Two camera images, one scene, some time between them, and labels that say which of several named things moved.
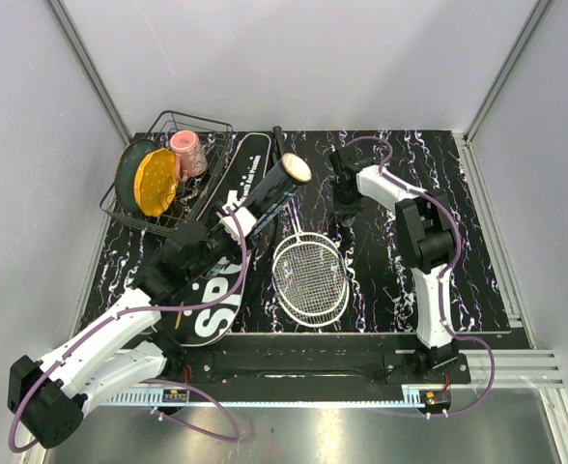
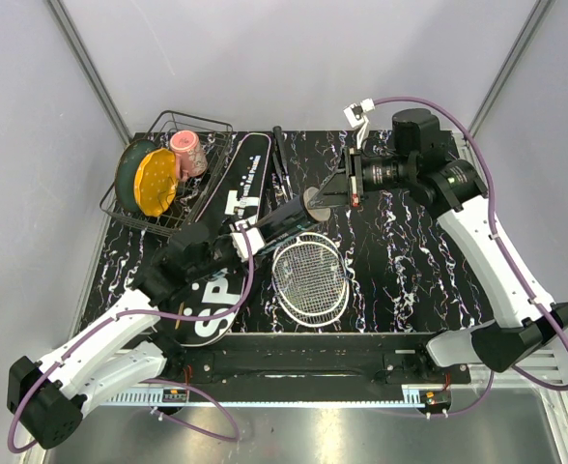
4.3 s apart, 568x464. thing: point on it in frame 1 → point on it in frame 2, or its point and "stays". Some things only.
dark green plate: x=127 y=169 stays
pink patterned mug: x=190 y=158 stays
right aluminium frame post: x=528 y=31 stays
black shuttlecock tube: x=290 y=169 → x=283 y=220
